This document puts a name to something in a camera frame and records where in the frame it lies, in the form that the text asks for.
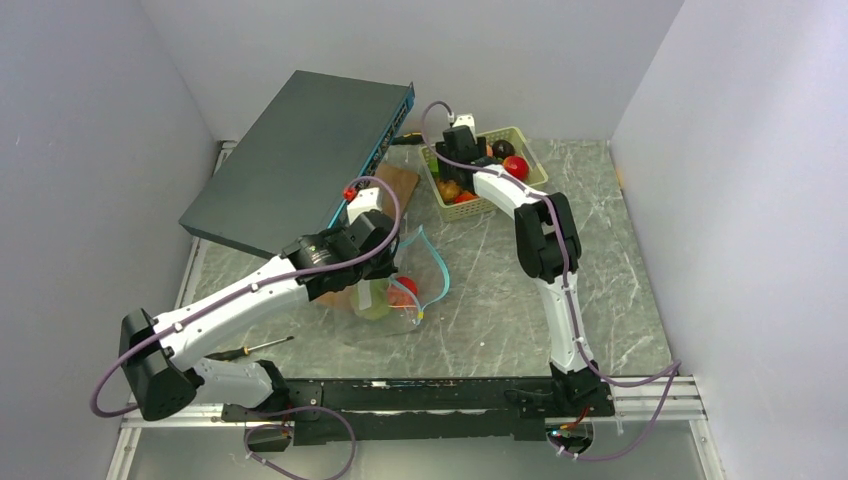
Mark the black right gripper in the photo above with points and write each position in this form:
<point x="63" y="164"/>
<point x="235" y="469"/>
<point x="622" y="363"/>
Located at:
<point x="445" y="169"/>

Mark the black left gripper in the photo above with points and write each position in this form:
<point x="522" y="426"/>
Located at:
<point x="387" y="268"/>

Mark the orange toy carrot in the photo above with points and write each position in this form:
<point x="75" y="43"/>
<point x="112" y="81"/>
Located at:
<point x="464" y="197"/>

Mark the red toy strawberry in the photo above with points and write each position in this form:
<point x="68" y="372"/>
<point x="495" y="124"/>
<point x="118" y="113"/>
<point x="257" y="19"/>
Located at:
<point x="517" y="167"/>

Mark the clear zip top bag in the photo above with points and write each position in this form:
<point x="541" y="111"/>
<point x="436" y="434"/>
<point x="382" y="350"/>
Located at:
<point x="417" y="258"/>

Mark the green toy cabbage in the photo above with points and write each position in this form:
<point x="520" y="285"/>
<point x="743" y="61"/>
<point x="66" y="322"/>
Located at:
<point x="369" y="299"/>

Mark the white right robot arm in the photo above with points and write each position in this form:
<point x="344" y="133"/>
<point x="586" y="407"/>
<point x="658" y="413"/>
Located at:
<point x="548" y="249"/>

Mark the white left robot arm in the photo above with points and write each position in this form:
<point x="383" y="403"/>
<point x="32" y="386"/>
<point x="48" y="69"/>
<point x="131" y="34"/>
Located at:
<point x="167" y="360"/>

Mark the dark toy mangosteen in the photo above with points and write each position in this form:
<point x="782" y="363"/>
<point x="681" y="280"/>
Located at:
<point x="502" y="149"/>

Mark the brown toy potato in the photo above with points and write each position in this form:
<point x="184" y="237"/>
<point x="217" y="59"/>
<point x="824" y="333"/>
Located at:
<point x="448" y="191"/>

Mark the pale green plastic basket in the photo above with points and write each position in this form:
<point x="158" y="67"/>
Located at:
<point x="493" y="191"/>

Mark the pink toy peach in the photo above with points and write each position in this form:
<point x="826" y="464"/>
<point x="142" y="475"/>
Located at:
<point x="402" y="293"/>

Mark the black yellow screwdriver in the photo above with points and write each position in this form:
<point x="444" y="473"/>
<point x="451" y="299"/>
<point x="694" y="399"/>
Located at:
<point x="245" y="351"/>

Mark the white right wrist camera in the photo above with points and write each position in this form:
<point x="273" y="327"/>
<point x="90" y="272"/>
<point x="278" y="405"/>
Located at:
<point x="463" y="120"/>

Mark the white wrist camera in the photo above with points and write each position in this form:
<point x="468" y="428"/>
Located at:
<point x="360" y="201"/>
<point x="463" y="120"/>

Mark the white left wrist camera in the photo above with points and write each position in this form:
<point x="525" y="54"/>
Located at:
<point x="360" y="201"/>

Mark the dark grey network switch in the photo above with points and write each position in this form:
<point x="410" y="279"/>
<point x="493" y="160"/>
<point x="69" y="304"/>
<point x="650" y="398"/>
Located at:
<point x="285" y="176"/>

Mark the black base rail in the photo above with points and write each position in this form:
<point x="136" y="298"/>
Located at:
<point x="320" y="411"/>

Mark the aluminium frame rail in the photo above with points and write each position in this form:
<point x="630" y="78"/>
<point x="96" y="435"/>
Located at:
<point x="635" y="400"/>

